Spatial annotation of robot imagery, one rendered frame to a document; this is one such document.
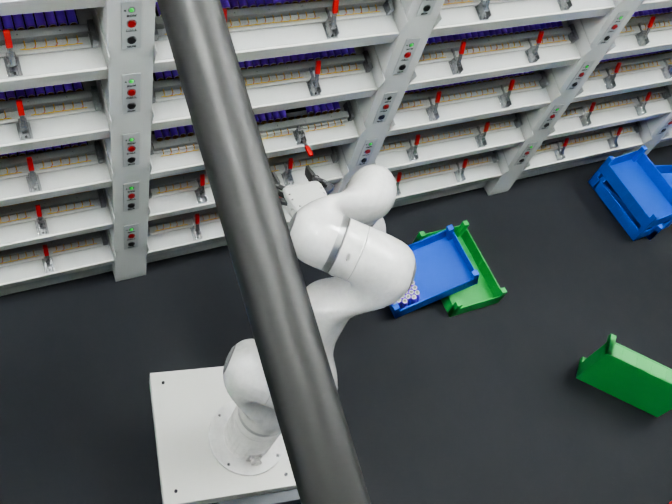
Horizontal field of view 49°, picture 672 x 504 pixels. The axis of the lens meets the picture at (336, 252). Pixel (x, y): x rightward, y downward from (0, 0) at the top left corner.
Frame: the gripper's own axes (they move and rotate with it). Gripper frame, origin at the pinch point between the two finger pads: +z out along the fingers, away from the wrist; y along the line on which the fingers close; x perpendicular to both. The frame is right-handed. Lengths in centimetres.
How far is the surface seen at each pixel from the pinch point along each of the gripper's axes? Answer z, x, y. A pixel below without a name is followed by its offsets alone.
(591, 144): 31, -45, 145
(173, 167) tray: 19.8, -8.3, -23.9
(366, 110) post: 18.5, 0.9, 30.4
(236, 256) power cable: -107, 100, -58
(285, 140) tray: 21.4, -7.4, 8.1
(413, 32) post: 11.1, 28.9, 34.4
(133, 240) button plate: 25, -38, -34
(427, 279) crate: 0, -60, 56
